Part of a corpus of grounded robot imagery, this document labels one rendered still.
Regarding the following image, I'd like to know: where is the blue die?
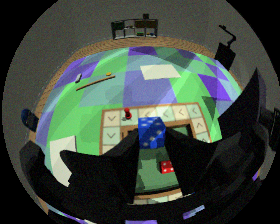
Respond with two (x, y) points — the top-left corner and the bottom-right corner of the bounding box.
(139, 116), (166, 149)

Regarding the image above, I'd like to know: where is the dark red pawn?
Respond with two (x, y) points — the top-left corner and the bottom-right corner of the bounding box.
(125, 107), (132, 119)

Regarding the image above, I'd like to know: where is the red die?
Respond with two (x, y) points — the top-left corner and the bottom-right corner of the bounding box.
(159, 161), (175, 173)

